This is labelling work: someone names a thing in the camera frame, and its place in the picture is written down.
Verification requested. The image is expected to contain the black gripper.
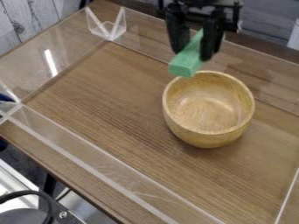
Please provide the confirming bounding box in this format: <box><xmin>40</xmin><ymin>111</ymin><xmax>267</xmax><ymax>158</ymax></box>
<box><xmin>156</xmin><ymin>0</ymin><xmax>243</xmax><ymax>61</ymax></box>

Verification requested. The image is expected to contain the green rectangular block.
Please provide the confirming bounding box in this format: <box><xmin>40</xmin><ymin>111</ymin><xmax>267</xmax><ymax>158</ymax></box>
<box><xmin>168</xmin><ymin>30</ymin><xmax>203</xmax><ymax>78</ymax></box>

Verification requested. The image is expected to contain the light wooden bowl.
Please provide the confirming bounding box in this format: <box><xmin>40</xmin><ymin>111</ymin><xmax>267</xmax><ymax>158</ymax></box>
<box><xmin>163</xmin><ymin>70</ymin><xmax>256</xmax><ymax>149</ymax></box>

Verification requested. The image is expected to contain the black table leg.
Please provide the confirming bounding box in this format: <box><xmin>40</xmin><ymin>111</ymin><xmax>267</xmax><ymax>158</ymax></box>
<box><xmin>43</xmin><ymin>174</ymin><xmax>57</xmax><ymax>196</ymax></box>

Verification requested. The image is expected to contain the black metal bracket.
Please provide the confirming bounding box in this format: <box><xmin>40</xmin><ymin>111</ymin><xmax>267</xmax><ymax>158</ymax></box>
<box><xmin>37</xmin><ymin>192</ymin><xmax>87</xmax><ymax>224</ymax></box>

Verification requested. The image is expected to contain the black cable loop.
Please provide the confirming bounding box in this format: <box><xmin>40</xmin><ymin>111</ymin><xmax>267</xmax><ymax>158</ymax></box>
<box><xmin>0</xmin><ymin>190</ymin><xmax>56</xmax><ymax>224</ymax></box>

